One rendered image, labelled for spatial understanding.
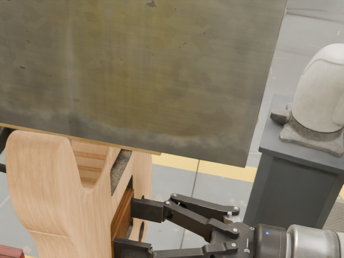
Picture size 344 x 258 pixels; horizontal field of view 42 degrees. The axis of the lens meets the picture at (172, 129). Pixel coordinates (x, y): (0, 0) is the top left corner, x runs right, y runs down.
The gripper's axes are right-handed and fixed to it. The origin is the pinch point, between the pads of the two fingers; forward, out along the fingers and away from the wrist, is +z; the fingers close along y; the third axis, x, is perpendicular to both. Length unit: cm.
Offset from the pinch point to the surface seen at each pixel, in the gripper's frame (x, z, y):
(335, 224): -92, -65, 113
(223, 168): -89, -14, 134
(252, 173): -89, -27, 134
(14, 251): -41, 33, 25
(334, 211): -91, -65, 120
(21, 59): 33.5, 0.1, -22.3
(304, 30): -68, -56, 286
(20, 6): 36.3, -0.4, -22.7
